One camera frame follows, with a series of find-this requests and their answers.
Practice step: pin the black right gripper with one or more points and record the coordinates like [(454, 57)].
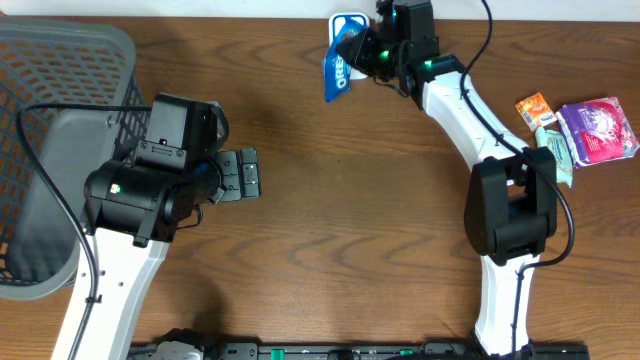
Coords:
[(361, 45)]

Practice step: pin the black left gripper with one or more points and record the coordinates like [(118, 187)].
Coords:
[(232, 175)]

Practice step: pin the blue Oreo cookie pack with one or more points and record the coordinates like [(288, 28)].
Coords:
[(334, 65)]

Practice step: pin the orange small snack box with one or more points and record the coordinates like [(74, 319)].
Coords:
[(536, 112)]

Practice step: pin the teal snack packet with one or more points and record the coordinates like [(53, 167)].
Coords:
[(556, 143)]

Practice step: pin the red purple snack pack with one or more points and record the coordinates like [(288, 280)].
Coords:
[(597, 131)]

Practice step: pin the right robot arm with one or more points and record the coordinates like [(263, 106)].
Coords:
[(512, 200)]

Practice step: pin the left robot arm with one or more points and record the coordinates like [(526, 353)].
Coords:
[(104, 328)]

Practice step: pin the grey plastic shopping basket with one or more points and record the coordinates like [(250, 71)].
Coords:
[(72, 85)]

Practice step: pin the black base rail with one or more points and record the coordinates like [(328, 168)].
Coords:
[(187, 344)]

